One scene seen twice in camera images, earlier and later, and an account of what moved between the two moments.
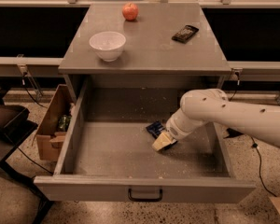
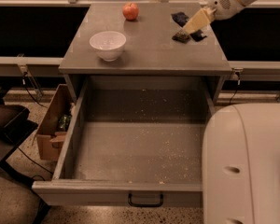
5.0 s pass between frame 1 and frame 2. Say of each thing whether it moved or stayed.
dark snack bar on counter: stayed
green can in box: stayed
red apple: stayed
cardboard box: stayed
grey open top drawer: stayed
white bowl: stayed
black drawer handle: moved
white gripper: moved
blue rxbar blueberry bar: moved
